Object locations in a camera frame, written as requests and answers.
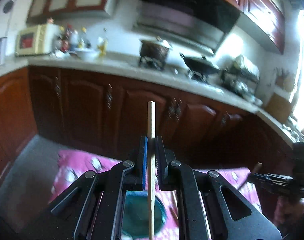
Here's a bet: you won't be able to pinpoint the teal utensil holder cup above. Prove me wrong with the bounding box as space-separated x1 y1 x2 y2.
122 191 167 239

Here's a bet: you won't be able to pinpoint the brown wooden chopstick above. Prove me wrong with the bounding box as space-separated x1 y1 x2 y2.
237 162 262 191

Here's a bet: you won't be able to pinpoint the light wooden chopstick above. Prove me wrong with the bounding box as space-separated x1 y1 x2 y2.
147 101 156 240

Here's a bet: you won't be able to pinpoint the lower kitchen cabinets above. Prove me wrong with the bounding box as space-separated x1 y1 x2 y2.
0 66 294 175

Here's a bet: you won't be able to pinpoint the right hand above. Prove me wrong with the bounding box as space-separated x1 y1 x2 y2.
273 196 304 226

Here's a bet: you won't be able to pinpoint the pink penguin table cloth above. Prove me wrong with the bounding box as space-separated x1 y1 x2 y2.
49 150 250 239

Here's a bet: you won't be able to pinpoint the black wok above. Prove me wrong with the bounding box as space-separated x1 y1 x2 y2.
180 53 220 75

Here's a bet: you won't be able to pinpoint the brown cooking pot with lid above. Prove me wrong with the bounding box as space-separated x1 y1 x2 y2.
139 36 173 63

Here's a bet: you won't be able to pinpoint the black dish rack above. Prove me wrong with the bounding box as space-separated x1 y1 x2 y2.
220 55 260 96

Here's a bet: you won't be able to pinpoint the white bowl on counter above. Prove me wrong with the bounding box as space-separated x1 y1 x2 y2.
75 48 99 61

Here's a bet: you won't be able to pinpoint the yellow oil bottle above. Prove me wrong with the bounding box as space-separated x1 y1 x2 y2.
97 28 108 57

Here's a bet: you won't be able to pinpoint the dark sauce bottle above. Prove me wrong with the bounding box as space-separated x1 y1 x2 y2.
61 24 72 52

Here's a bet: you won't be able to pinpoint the range hood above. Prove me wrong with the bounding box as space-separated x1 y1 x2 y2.
133 0 240 56

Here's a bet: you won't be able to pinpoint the cream microwave oven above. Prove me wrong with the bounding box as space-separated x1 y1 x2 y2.
15 23 60 56

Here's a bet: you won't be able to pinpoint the right upper cabinets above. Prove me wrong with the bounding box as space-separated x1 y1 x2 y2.
225 0 285 55

